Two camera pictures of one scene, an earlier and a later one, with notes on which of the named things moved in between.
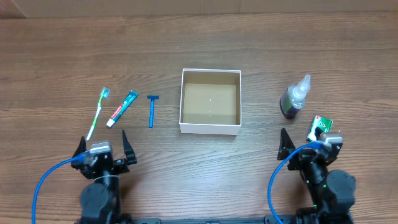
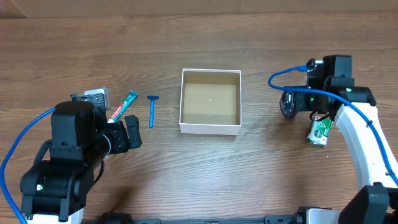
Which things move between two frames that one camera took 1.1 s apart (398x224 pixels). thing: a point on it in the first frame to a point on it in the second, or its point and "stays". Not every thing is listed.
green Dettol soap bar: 323,123 stays
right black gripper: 306,160 to 313,115
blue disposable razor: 152,98 stays
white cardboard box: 211,101 stays
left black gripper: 109,166 to 123,134
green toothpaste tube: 128,99 stays
